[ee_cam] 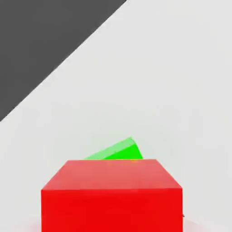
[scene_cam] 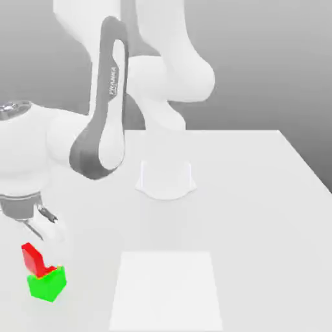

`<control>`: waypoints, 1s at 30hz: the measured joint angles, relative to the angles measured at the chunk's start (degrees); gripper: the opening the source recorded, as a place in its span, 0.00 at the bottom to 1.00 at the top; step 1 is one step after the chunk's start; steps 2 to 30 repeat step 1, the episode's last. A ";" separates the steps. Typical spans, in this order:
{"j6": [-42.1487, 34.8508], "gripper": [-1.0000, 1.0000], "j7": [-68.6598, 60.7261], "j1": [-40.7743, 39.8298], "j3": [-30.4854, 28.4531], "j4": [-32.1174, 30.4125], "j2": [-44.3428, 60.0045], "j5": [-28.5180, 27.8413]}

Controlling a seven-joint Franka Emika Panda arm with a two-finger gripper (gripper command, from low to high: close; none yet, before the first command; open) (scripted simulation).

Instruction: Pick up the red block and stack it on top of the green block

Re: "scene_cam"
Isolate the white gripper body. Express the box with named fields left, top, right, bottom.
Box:
left=22, top=217, right=67, bottom=260

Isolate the small red cube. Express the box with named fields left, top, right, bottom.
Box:
left=21, top=242, right=57, bottom=279

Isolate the small green cube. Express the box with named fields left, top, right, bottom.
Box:
left=27, top=265, right=67, bottom=303

